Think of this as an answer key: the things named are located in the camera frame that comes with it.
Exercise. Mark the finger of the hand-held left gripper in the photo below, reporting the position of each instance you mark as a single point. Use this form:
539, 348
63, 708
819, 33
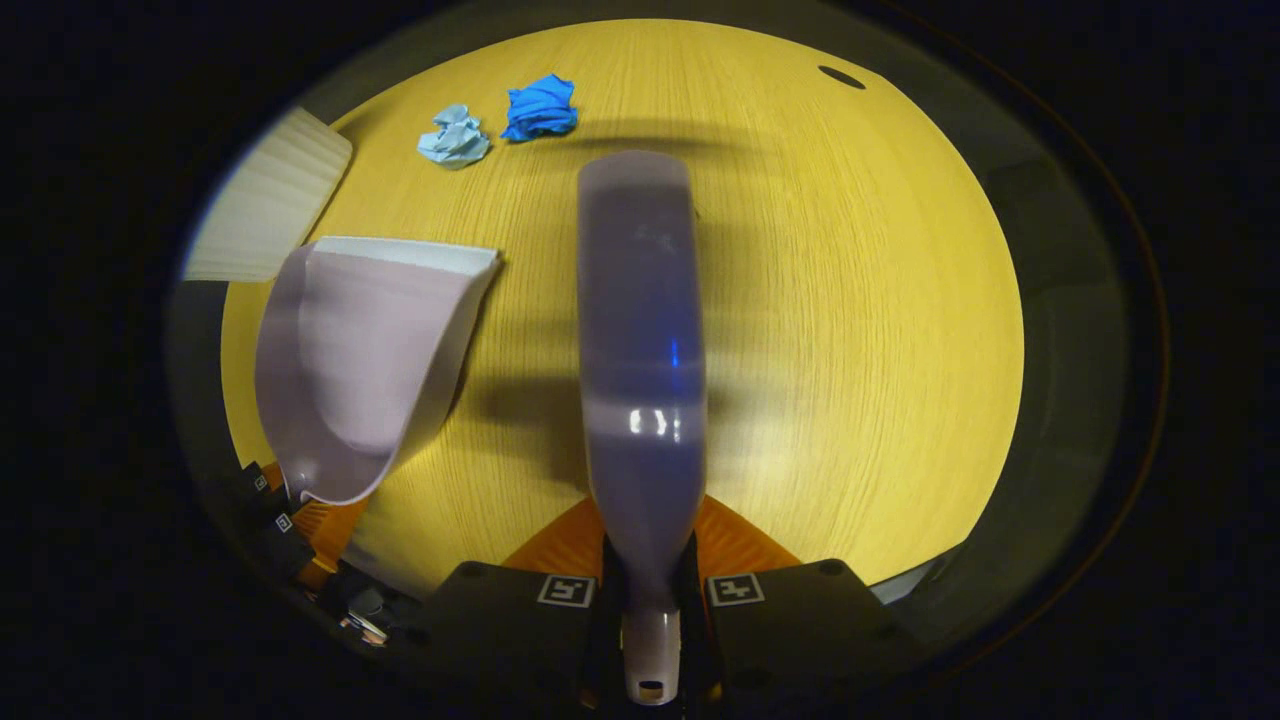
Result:
300, 535
258, 483

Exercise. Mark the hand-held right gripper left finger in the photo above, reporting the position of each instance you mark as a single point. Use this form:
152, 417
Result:
500, 630

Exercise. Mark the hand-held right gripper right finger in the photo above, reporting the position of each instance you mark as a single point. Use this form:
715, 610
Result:
800, 630

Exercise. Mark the pale pink dustpan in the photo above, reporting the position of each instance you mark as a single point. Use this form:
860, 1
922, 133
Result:
350, 370

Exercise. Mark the white ribbed garbage bin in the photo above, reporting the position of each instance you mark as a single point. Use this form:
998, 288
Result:
265, 200

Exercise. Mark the pale pink small broom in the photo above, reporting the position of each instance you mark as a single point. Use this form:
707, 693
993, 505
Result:
640, 330

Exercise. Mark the light blue paper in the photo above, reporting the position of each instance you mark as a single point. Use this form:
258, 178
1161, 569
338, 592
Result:
455, 140

